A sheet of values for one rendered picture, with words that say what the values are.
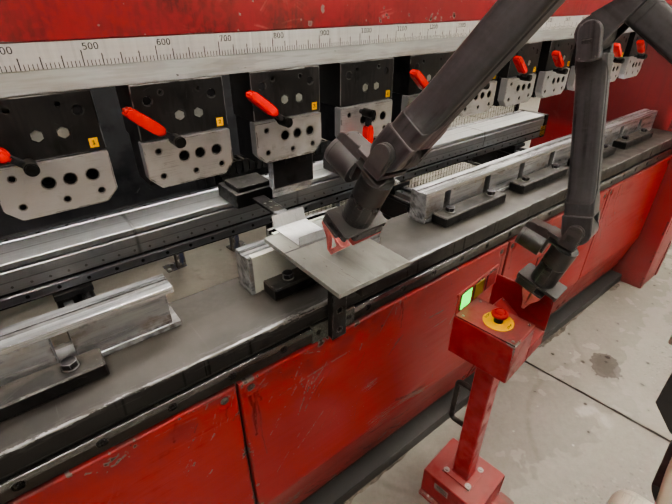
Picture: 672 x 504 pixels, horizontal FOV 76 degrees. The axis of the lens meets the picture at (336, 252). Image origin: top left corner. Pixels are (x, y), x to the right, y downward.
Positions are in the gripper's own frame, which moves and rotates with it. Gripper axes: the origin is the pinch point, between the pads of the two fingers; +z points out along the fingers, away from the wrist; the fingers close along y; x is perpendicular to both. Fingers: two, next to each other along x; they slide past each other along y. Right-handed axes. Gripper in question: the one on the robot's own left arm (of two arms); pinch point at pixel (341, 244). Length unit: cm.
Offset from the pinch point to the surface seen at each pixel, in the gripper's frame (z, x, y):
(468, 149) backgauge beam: 30, -30, -98
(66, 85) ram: -21, -28, 36
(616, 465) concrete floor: 68, 91, -89
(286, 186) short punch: 3.2, -19.3, 0.5
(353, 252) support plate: 2.5, 1.4, -3.0
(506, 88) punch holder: -10, -21, -71
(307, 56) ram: -21.3, -28.5, -3.7
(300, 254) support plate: 5.4, -3.9, 5.9
